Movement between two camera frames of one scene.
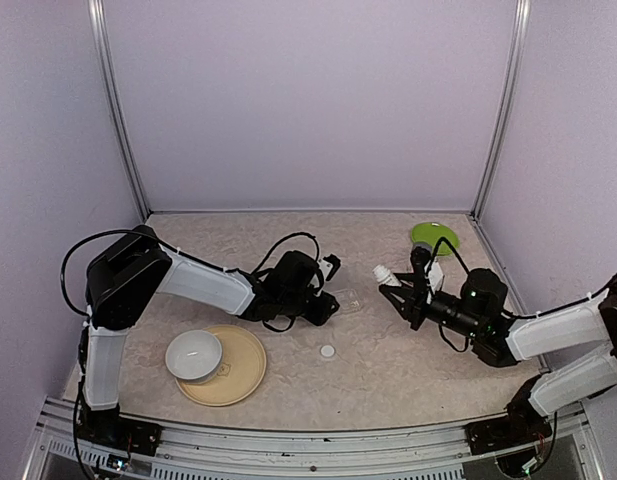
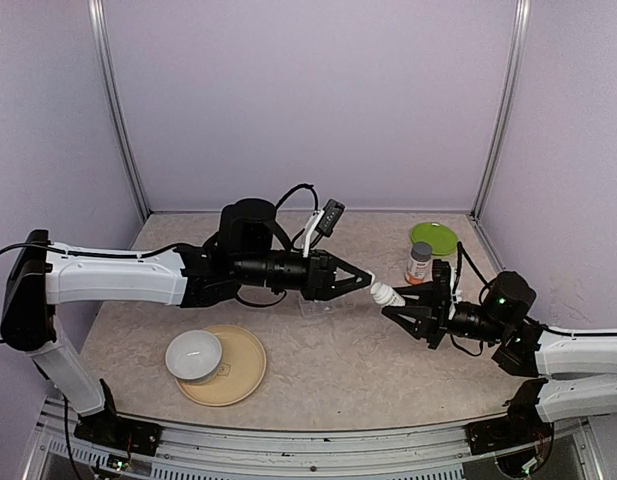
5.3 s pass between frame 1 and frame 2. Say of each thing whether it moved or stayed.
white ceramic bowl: stayed
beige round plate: stayed
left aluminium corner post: stayed
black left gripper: moved
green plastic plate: stayed
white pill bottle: moved
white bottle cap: moved
